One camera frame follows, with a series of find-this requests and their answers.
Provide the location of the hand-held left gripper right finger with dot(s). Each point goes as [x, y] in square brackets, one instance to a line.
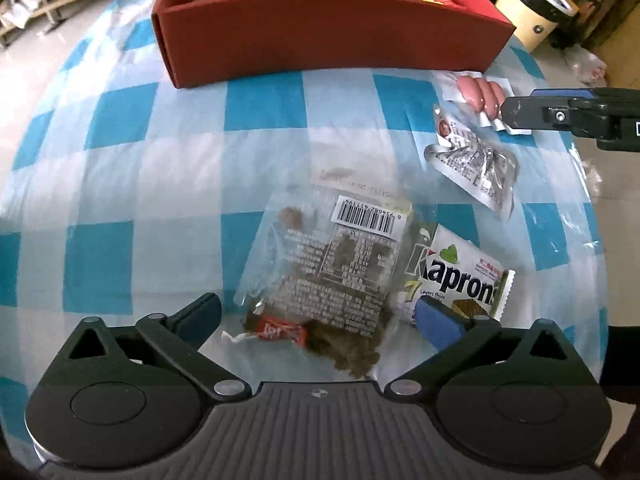
[437, 322]

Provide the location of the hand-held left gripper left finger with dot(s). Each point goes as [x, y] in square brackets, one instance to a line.
[200, 316]

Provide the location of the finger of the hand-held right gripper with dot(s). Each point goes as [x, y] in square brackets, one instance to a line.
[530, 112]

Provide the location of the clear sausage packet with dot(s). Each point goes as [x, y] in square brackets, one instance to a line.
[480, 92]

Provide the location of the clear brown cake packet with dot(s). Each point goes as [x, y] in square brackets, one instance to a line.
[330, 270]

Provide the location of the red cardboard box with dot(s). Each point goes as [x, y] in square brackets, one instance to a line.
[325, 35]

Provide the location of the green white wafer packet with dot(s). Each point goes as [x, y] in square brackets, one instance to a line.
[460, 265]

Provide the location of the crumpled clear plastic bag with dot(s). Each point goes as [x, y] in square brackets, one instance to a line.
[587, 65]

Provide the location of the silver snack packet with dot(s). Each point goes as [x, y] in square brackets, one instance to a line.
[475, 160]

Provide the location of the small red candy packet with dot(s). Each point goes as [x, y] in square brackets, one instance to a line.
[277, 331]

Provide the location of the cream trash bin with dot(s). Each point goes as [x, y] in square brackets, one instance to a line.
[530, 5]

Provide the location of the blue white checkered tablecloth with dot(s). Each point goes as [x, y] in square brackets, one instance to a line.
[150, 185]

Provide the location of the white plastic bag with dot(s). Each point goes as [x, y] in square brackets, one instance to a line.
[17, 10]

